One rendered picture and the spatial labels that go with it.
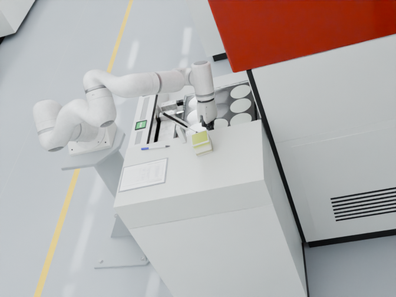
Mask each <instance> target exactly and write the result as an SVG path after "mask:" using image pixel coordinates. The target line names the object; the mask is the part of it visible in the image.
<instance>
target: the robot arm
mask: <svg viewBox="0 0 396 297"><path fill-rule="evenodd" d="M185 85H191V86H193V87H194V91H195V95H196V100H197V120H198V123H202V127H205V128H206V129H207V130H208V131H210V130H214V125H215V123H214V121H215V119H216V117H217V107H216V102H215V90H214V85H213V77H212V69H211V64H210V62H209V61H198V62H194V63H193V64H192V65H191V68H174V69H172V70H171V71H155V72H140V73H133V74H127V75H124V76H121V77H117V76H115V75H112V74H110V73H109V72H106V71H103V70H99V69H93V70H89V71H87V72H86V73H85V75H84V78H83V86H84V91H85V94H86V98H87V101H86V100H83V99H75V100H72V101H70V102H69V103H68V104H66V105H65V106H62V105H61V104H59V103H58V102H56V101H54V100H48V99H46V100H41V101H39V102H37V103H36V104H35V105H34V107H33V111H32V112H33V117H34V122H35V126H36V129H37V133H38V138H39V142H40V144H41V146H42V148H43V149H44V150H46V151H49V152H56V151H59V150H61V149H63V148H64V147H65V146H66V145H67V144H68V142H69V141H74V142H75V143H76V144H77V145H78V146H80V147H82V148H84V149H92V148H94V147H97V146H98V145H99V144H100V143H101V142H102V141H103V139H104V136H105V128H106V127H108V126H110V125H112V123H113V122H114V121H115V120H116V116H117V112H116V107H115V104H114V100H113V96H112V93H113V94H115V95H117V96H119V97H123V98H134V97H140V96H145V95H156V94H165V93H174V92H178V91H180V90H181V89H182V88H183V87H184V86H185ZM111 92H112V93H111Z"/></svg>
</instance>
